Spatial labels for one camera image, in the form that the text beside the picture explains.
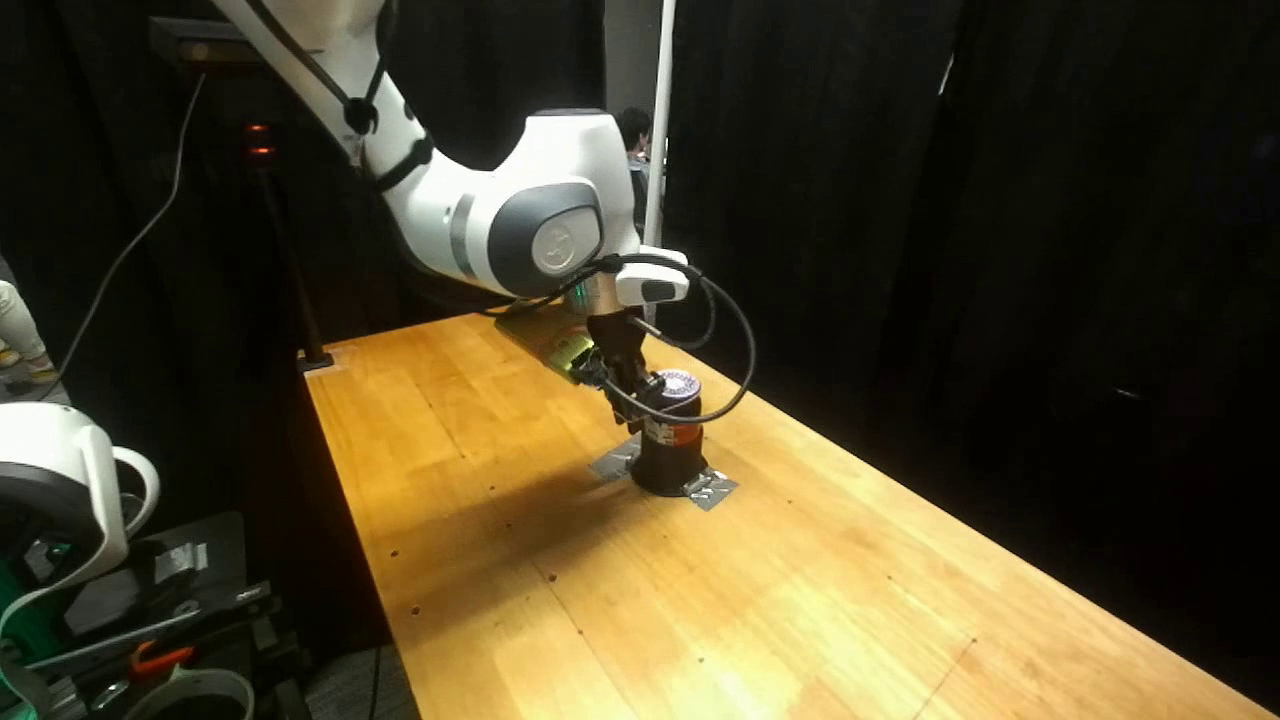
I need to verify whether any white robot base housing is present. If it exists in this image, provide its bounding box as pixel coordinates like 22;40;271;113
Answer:
0;399;160;587

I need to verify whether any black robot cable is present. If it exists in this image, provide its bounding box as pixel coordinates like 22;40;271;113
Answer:
554;259;761;430

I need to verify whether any white vertical pole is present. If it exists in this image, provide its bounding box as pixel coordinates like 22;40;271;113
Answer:
642;0;679;243

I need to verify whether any dark cup with white lid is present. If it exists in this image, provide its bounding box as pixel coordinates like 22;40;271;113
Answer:
630;366;703;495

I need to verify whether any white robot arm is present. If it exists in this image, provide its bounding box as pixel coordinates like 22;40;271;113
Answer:
210;0;692;422

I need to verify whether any orange handled clamp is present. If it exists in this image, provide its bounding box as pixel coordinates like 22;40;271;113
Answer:
128;638;195;681

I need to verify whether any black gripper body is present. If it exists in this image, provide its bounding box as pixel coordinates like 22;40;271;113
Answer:
586;310;646;422

